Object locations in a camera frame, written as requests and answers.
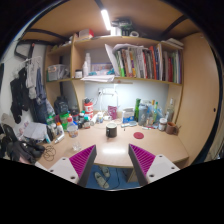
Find white paper bag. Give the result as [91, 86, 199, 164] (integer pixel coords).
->
[22, 121, 49, 142]

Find grey drink bottle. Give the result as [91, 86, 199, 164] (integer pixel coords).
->
[138, 103, 149, 127]

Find jar with white lid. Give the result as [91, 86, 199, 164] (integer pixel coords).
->
[158, 117, 168, 132]

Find magenta pouch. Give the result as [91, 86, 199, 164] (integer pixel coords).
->
[107, 105, 119, 121]

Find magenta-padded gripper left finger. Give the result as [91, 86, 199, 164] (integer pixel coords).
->
[49, 144, 98, 188]

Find brown mug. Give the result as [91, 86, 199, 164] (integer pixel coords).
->
[165, 121, 181, 136]

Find wooden shelf unit with books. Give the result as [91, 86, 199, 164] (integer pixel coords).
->
[44, 27, 185, 101]

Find green jar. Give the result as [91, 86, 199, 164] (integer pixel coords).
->
[59, 113, 70, 132]

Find ceiling tube light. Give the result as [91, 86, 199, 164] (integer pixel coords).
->
[100, 8, 113, 32]

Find black bag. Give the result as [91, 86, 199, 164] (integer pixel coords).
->
[53, 96, 70, 116]

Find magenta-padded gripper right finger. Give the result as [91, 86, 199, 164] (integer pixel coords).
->
[127, 143, 181, 187]

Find clear glass bottle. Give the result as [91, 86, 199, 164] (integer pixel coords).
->
[165, 98, 176, 124]

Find white cable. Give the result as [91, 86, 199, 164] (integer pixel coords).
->
[112, 83, 120, 106]

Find coiled black cable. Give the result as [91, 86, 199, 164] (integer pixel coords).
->
[42, 144, 58, 162]

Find white bottle with orange cap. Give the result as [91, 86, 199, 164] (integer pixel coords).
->
[55, 121, 65, 136]

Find grey slipper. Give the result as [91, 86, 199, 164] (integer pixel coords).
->
[94, 171, 109, 190]
[101, 166, 111, 178]

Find blue floor mat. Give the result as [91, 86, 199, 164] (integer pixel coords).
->
[85, 163, 139, 191]

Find white and blue box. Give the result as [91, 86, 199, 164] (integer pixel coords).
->
[121, 107, 135, 124]

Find white pill bottle blue label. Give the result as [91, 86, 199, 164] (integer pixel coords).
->
[96, 112, 105, 125]

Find black mug white inside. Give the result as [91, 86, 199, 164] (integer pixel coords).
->
[105, 122, 119, 139]

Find white wall socket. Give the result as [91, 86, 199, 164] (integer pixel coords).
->
[97, 87, 118, 96]

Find green bottle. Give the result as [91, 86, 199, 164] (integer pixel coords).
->
[134, 97, 142, 123]

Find hanging clothes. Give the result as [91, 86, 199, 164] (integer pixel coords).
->
[9, 55, 48, 125]

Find black cloth heap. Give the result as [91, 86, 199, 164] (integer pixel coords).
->
[0, 123, 46, 164]

